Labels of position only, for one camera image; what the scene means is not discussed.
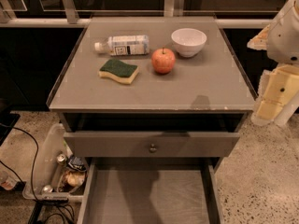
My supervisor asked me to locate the small bottle on floor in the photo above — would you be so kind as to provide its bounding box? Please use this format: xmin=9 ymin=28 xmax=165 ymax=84
xmin=0 ymin=171 xmax=18 ymax=190

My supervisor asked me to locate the silver can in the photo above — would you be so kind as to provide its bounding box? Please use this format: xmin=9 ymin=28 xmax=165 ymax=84
xmin=56 ymin=153 xmax=67 ymax=165
xmin=41 ymin=185 xmax=53 ymax=193

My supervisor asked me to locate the clear plastic water bottle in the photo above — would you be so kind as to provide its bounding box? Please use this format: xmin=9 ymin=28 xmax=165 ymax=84
xmin=94 ymin=35 xmax=150 ymax=56

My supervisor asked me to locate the grey top drawer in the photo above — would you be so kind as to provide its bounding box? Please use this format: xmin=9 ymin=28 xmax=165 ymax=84
xmin=64 ymin=132 xmax=240 ymax=158

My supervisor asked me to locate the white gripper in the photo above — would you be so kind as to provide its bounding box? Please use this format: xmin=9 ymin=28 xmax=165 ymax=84
xmin=247 ymin=0 xmax=299 ymax=126

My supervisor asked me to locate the grey drawer cabinet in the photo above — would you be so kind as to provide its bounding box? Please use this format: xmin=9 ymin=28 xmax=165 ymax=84
xmin=46 ymin=15 xmax=262 ymax=173

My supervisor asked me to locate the silver can lower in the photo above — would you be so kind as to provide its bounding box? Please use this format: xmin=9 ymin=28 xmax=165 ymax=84
xmin=41 ymin=185 xmax=53 ymax=193

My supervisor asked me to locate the green and yellow sponge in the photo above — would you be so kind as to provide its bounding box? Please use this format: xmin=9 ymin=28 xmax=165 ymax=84
xmin=99 ymin=59 xmax=139 ymax=85

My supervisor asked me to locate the white ceramic bowl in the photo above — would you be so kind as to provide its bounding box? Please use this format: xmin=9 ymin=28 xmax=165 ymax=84
xmin=171 ymin=28 xmax=207 ymax=58

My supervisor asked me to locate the black cable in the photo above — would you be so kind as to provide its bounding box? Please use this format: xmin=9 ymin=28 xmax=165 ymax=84
xmin=0 ymin=123 xmax=76 ymax=224

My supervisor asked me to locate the metal railing frame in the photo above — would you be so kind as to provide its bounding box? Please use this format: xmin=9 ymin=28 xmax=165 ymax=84
xmin=0 ymin=0 xmax=288 ymax=28

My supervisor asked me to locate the clear plastic storage bin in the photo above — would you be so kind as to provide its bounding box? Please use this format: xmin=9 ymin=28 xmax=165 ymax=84
xmin=22 ymin=124 xmax=85 ymax=202

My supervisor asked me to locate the round metal drawer knob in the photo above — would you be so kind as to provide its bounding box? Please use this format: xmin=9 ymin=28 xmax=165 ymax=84
xmin=149 ymin=144 xmax=157 ymax=153

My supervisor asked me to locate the crumpled snack packet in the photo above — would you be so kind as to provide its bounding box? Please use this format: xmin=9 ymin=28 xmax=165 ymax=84
xmin=57 ymin=170 xmax=86 ymax=193

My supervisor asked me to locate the open grey middle drawer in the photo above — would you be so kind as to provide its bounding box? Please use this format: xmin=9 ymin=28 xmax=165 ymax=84
xmin=77 ymin=158 xmax=224 ymax=224

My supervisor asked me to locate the silver can upper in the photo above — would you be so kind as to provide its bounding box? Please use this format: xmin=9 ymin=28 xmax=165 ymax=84
xmin=56 ymin=153 xmax=67 ymax=165

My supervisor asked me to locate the red apple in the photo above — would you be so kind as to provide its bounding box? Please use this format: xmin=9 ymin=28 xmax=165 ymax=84
xmin=151 ymin=48 xmax=176 ymax=74

